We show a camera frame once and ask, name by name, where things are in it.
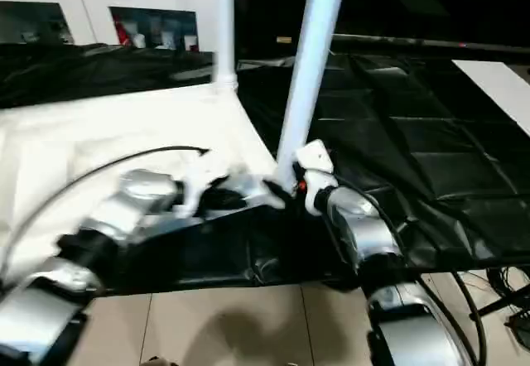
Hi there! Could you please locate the black floor cable bundle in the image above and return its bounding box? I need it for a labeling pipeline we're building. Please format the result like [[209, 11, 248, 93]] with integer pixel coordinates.
[[486, 264, 530, 301]]

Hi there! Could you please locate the white plastic table top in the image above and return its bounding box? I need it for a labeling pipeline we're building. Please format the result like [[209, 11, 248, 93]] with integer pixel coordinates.
[[0, 84, 291, 284]]

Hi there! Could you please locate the black stand rod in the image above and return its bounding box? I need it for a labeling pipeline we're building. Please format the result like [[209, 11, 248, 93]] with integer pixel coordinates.
[[470, 285, 530, 320]]

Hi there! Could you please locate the dark metal rod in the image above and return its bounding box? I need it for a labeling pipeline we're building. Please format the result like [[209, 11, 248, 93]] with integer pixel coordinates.
[[330, 34, 530, 52]]

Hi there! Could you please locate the black mat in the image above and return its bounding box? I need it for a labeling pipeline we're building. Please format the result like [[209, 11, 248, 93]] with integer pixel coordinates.
[[0, 42, 530, 296]]

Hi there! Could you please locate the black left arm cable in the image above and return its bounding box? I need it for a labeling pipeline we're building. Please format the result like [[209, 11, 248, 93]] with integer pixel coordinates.
[[0, 145, 212, 284]]

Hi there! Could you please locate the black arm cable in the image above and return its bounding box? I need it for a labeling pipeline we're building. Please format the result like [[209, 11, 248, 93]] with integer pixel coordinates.
[[0, 145, 212, 284], [326, 175, 488, 366]]

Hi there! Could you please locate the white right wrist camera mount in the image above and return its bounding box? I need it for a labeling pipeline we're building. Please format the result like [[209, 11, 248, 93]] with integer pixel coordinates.
[[296, 140, 336, 216]]

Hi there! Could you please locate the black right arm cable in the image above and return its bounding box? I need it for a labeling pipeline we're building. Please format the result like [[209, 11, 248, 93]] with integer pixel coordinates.
[[326, 175, 488, 366]]

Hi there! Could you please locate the white flat panel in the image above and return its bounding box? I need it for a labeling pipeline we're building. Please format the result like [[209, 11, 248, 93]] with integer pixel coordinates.
[[450, 59, 530, 135]]

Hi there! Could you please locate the black backdrop cloth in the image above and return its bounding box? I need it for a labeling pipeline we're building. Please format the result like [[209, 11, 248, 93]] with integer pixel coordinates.
[[234, 0, 530, 48]]

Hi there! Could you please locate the white plastic table leg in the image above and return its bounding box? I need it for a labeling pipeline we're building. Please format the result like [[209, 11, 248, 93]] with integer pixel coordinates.
[[275, 0, 351, 193], [213, 0, 240, 94]]

